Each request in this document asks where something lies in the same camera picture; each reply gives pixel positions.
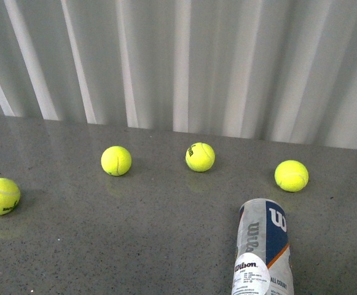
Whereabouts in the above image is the clear Wilson tennis ball can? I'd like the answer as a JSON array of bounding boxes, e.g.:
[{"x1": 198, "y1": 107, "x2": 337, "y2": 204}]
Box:
[{"x1": 231, "y1": 199, "x2": 294, "y2": 294}]

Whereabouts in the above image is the tennis ball with black logo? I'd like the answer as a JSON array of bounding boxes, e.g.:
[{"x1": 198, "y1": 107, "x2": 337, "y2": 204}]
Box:
[{"x1": 185, "y1": 142, "x2": 216, "y2": 172}]

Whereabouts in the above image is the far right tennis ball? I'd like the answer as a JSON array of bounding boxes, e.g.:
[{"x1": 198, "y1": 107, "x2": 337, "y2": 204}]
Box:
[{"x1": 274, "y1": 160, "x2": 309, "y2": 192}]

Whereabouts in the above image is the white pleated curtain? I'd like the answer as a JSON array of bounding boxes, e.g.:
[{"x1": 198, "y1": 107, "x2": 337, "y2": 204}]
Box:
[{"x1": 0, "y1": 1, "x2": 357, "y2": 149}]

